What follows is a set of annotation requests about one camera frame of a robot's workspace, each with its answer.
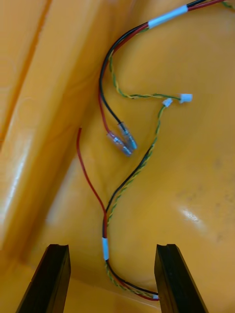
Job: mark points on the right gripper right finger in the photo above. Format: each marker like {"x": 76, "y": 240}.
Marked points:
{"x": 176, "y": 281}

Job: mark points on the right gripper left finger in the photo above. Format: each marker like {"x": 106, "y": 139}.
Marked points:
{"x": 46, "y": 281}

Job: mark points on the yellow-orange plastic bin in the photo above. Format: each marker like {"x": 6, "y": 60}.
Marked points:
{"x": 195, "y": 171}

